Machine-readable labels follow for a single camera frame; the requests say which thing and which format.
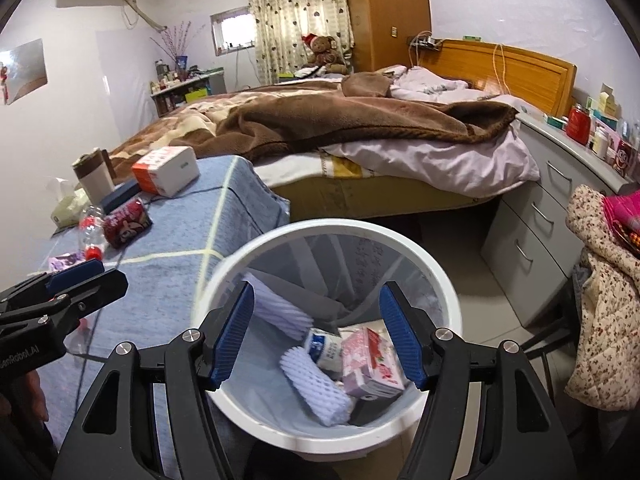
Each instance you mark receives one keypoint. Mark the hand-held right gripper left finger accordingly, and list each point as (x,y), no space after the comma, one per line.
(232,330)

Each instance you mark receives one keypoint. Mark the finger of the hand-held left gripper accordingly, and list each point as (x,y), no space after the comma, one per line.
(100,292)
(75,271)

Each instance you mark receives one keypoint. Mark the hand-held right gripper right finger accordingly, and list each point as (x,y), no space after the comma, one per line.
(400,335)

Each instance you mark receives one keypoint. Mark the pink drink carton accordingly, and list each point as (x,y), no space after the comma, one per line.
(372,370)

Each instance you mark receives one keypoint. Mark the clear plastic bottle red label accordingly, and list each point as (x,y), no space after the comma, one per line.
(92,230)

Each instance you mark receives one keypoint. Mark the white foam fruit net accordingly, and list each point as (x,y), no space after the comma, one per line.
(280,310)
(315,385)

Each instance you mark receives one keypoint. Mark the white round waste bin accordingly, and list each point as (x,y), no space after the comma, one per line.
(440,295)

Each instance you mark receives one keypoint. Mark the red drink can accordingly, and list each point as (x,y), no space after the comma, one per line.
(127,222)

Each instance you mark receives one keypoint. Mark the green white tissue pack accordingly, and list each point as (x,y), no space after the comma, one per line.
(67,205)

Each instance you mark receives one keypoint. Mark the dark blue case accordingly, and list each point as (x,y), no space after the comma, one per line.
(120,195)

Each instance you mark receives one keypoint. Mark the brown white thermos cup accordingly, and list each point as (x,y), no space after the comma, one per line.
(92,175)

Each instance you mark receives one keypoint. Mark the orange white cardboard box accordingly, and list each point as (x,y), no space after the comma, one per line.
(165,170)

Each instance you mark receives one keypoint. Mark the black chair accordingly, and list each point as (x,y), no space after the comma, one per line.
(545,340)

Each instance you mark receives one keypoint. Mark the beige patterned blanket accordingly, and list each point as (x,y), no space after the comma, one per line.
(165,130)

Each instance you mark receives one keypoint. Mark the grey drawer cabinet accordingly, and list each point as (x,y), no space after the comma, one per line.
(540,230)

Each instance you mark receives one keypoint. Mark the lilac duvet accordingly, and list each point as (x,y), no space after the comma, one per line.
(440,160)

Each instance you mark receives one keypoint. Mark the red hanging ornament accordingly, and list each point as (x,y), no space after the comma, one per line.
(4,77)

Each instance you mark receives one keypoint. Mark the floral quilted jacket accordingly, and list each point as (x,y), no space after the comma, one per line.
(605,310)

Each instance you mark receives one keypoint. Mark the cluttered side table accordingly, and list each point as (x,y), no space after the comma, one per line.
(185,90)

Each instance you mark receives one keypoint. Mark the brown fleece blanket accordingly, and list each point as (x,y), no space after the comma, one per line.
(350,120)

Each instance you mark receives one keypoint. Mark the vase with purple branches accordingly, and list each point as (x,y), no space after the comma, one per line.
(180,45)

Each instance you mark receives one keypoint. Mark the pink striped cloth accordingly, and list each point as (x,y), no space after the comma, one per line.
(622,210)

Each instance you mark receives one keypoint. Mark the wrapped air conditioner pipe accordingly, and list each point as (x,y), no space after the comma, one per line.
(145,15)

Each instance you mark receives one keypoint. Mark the red jar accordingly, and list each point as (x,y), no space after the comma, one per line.
(578,122)

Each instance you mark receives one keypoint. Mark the white medicine bottle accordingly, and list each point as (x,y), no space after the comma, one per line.
(601,142)

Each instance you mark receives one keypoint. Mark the small window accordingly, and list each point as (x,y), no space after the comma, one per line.
(232,30)

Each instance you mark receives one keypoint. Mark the wooden bed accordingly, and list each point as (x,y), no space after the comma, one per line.
(525,75)

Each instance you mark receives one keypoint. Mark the red cartoon box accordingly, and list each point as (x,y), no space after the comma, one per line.
(625,152)

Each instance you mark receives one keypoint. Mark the brown teddy bear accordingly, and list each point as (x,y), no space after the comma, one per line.
(325,52)

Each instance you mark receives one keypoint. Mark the power strip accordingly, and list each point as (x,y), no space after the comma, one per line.
(425,40)

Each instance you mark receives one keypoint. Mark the heart patterned curtain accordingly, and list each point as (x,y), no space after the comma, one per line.
(295,15)

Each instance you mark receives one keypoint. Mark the wooden wardrobe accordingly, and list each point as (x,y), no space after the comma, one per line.
(385,10)

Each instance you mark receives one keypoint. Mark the wall mirror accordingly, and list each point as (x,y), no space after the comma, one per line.
(25,70)

